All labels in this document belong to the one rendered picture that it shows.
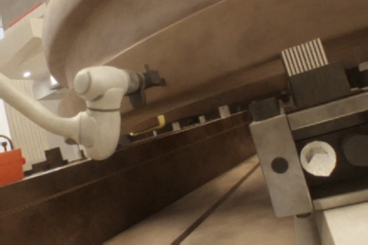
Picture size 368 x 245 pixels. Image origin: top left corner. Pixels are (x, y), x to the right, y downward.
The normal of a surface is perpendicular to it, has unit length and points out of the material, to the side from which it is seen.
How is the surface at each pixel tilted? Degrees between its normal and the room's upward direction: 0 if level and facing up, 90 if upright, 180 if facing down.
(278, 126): 90
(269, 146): 90
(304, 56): 90
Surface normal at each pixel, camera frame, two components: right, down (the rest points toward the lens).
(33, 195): 0.71, -0.25
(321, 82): -0.32, 0.03
